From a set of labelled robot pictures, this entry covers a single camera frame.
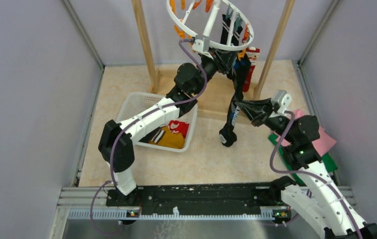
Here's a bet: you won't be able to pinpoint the pink cloth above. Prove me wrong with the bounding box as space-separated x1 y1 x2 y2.
276 109 337 156

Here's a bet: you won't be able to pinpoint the yellow sock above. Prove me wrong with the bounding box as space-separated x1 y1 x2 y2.
148 126 185 149

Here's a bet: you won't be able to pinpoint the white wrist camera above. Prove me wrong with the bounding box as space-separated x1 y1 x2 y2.
191 36 213 59
271 90 292 115

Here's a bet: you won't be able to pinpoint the red patterned sock in basket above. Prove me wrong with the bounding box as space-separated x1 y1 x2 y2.
167 120 190 138

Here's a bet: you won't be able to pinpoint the wooden hanger stand frame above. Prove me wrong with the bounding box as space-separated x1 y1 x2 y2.
132 0 295 120

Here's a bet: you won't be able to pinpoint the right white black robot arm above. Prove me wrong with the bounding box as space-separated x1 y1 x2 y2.
235 99 377 239

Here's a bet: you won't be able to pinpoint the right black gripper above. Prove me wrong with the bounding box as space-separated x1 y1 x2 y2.
236 97 296 143

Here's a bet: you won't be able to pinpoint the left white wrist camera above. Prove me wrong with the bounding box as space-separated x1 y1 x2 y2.
191 36 213 59

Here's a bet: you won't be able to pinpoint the white plastic laundry basket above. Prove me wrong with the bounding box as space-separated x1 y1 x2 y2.
115 92 198 153

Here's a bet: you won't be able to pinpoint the black sock white stripes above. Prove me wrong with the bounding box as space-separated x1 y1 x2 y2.
220 13 245 47

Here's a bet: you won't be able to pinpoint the red Santa snowflake sock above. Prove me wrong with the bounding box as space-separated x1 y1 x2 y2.
243 46 260 92

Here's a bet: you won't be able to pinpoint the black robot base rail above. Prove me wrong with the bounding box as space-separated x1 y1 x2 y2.
106 183 292 224

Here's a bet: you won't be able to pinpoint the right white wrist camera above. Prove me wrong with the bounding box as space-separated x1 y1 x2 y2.
271 90 292 115

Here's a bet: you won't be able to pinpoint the green cloth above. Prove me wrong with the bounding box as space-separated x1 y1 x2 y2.
268 133 338 186

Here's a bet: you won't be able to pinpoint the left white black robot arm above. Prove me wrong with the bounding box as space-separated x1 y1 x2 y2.
98 48 238 206

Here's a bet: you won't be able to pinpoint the round white clip hanger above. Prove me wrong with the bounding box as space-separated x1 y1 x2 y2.
165 0 255 52

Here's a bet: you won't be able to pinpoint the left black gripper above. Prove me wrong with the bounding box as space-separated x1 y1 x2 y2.
191 46 238 95

